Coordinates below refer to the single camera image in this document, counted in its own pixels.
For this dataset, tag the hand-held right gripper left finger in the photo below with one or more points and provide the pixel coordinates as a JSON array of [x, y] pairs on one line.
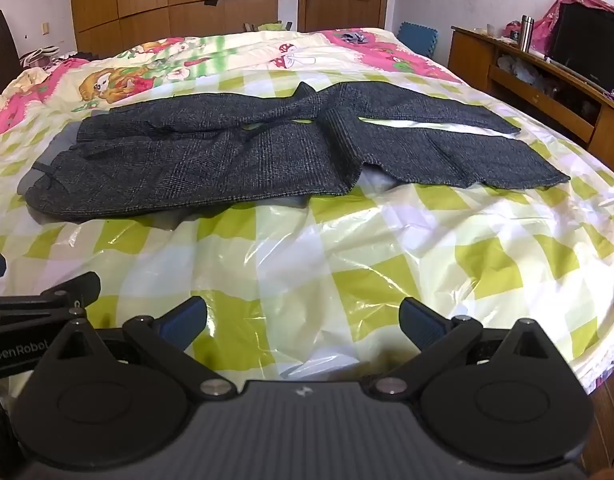
[[183, 319]]

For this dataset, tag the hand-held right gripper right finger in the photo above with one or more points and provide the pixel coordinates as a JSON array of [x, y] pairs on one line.
[[421, 323]]

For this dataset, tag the dark grey plaid jacket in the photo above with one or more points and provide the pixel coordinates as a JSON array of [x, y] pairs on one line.
[[247, 160]]

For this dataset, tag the green checked plastic sheet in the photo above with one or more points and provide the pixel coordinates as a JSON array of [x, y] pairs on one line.
[[337, 245]]

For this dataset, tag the grey cloth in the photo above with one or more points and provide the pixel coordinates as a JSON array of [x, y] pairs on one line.
[[47, 152]]

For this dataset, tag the striped cloth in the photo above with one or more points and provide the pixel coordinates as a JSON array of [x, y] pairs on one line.
[[39, 55]]

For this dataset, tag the dark brown headboard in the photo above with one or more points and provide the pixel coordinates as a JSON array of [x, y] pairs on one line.
[[2, 50]]

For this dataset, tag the cartoon printed quilt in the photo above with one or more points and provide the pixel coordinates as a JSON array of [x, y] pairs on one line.
[[152, 57]]

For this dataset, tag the wooden cabinet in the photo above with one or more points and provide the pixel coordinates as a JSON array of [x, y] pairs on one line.
[[474, 55]]

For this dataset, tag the blue foam mat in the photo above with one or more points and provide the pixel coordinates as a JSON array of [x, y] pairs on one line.
[[418, 37]]

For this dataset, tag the small dark cloth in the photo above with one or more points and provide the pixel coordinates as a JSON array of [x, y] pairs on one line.
[[354, 36]]

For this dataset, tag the green bag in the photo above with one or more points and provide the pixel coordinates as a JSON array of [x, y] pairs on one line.
[[273, 26]]

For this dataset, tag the steel thermos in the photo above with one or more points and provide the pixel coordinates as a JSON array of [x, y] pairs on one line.
[[526, 32]]

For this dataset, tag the black television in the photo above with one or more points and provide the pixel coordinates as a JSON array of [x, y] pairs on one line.
[[587, 45]]

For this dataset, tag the pink cloth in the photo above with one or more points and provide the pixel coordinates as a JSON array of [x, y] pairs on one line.
[[572, 0]]

